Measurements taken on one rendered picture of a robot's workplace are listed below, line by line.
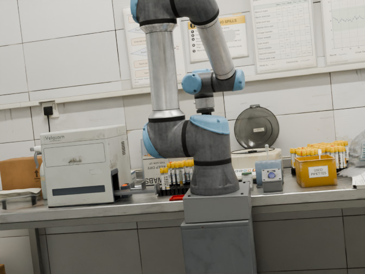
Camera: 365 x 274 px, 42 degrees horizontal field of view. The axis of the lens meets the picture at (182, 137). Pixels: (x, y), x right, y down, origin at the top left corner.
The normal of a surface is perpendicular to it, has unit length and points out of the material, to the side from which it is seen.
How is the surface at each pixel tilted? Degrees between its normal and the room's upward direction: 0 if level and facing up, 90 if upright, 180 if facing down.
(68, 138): 89
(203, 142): 92
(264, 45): 93
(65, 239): 90
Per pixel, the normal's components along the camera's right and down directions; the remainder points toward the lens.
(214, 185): -0.04, -0.20
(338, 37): -0.15, 0.15
